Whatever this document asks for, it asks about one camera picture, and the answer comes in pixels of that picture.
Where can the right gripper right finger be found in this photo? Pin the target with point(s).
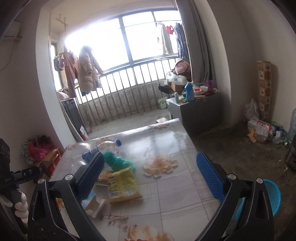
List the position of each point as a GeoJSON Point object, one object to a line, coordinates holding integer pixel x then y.
{"type": "Point", "coordinates": [213, 180]}

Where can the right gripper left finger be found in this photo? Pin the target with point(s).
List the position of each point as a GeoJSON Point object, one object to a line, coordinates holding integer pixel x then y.
{"type": "Point", "coordinates": [87, 174]}

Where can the Pepsi plastic bottle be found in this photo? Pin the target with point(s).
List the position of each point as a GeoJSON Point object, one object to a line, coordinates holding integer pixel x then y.
{"type": "Point", "coordinates": [102, 147]}

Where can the green plastic bag ball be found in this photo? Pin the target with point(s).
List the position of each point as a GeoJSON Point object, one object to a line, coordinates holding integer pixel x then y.
{"type": "Point", "coordinates": [116, 163]}

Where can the yellow snack packet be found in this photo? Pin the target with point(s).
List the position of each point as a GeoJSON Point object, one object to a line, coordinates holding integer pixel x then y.
{"type": "Point", "coordinates": [122, 186]}

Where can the light blue carton box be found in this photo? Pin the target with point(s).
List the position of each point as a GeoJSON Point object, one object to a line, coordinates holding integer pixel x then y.
{"type": "Point", "coordinates": [93, 205]}

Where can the floor trash packaging pile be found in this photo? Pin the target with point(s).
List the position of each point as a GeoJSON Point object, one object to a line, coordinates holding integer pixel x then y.
{"type": "Point", "coordinates": [261, 131]}

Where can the white gloved left hand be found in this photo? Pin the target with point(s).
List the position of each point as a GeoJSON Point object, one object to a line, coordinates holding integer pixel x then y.
{"type": "Point", "coordinates": [21, 206]}

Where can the floral tablecloth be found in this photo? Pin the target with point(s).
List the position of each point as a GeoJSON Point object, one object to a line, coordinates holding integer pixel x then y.
{"type": "Point", "coordinates": [176, 205]}

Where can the blue plastic basket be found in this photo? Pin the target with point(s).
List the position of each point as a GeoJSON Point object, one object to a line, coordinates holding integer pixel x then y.
{"type": "Point", "coordinates": [255, 201]}

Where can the grey cabinet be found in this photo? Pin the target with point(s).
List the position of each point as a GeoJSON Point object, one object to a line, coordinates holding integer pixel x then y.
{"type": "Point", "coordinates": [198, 116]}

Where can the white plastic bag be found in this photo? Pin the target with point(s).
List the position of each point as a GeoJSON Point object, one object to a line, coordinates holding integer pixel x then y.
{"type": "Point", "coordinates": [251, 111]}

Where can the balcony metal railing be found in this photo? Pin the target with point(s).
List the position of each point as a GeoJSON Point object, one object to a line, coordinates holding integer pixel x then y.
{"type": "Point", "coordinates": [125, 91]}

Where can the black rice cooker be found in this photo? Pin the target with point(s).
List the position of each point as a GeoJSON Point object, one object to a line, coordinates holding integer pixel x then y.
{"type": "Point", "coordinates": [291, 155]}

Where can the hanging pink coat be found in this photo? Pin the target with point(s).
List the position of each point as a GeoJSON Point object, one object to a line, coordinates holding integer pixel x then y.
{"type": "Point", "coordinates": [88, 71]}

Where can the white green paper bag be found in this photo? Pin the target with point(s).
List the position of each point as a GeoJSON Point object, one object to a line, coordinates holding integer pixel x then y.
{"type": "Point", "coordinates": [162, 104]}

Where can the blue detergent bottle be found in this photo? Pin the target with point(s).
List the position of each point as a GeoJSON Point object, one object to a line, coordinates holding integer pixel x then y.
{"type": "Point", "coordinates": [189, 92]}

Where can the large water jug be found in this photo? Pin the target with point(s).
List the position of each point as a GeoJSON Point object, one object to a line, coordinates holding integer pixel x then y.
{"type": "Point", "coordinates": [292, 128]}

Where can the purple cup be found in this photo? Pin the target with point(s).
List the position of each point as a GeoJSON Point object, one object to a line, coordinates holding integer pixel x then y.
{"type": "Point", "coordinates": [210, 87]}

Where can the grey curtain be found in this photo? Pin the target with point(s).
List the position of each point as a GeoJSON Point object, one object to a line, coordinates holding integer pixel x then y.
{"type": "Point", "coordinates": [200, 56]}

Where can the patterned rolled mat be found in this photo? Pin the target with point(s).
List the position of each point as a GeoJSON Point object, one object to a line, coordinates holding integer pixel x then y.
{"type": "Point", "coordinates": [265, 90]}

